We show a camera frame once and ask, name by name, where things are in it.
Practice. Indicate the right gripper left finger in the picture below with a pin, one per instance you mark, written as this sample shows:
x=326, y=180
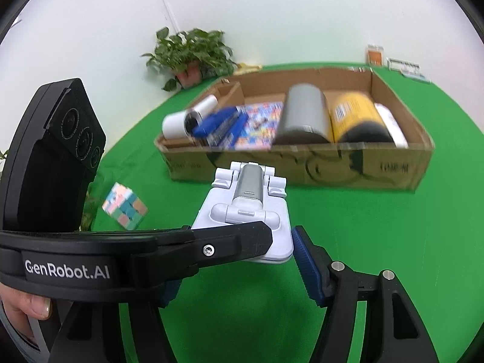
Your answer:
x=92, y=331

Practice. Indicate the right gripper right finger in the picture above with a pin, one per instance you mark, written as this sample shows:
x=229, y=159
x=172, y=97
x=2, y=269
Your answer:
x=394, y=330

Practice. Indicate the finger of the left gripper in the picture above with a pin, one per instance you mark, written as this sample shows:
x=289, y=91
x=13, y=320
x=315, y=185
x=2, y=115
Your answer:
x=227, y=243

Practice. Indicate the pastel rubik's cube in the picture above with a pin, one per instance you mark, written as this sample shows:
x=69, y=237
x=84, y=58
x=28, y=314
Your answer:
x=124, y=206

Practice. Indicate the white phone stand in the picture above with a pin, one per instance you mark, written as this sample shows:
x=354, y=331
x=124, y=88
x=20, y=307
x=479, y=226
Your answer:
x=248, y=192

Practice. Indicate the blue stapler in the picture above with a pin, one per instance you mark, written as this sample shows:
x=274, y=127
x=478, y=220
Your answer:
x=221, y=129

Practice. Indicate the person's left hand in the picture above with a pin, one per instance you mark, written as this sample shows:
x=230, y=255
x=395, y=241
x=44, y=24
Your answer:
x=20, y=307

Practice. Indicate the green table mat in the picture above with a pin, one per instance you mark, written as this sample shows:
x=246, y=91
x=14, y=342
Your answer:
x=430, y=237

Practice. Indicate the colourful patterned book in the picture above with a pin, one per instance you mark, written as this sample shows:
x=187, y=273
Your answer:
x=260, y=126

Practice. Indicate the potted green plant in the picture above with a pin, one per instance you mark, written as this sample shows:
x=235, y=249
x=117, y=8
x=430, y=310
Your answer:
x=189, y=57

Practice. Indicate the silver cylinder speaker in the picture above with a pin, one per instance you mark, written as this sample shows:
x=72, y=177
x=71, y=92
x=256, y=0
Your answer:
x=304, y=118

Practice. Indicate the yellow paper scrap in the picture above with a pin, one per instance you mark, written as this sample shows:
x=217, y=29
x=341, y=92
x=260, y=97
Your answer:
x=244, y=69

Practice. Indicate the white tube in box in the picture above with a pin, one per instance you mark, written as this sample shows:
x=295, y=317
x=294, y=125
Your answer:
x=392, y=126

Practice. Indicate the cardboard box tray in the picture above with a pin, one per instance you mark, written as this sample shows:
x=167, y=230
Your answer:
x=345, y=164

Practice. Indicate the yellow black can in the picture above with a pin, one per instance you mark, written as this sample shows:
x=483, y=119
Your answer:
x=355, y=119

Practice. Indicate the white green card box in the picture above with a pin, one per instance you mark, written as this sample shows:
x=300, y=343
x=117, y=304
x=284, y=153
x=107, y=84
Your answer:
x=407, y=69

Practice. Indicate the orange small box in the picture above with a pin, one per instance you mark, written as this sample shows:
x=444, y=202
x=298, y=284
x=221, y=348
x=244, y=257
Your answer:
x=375, y=55

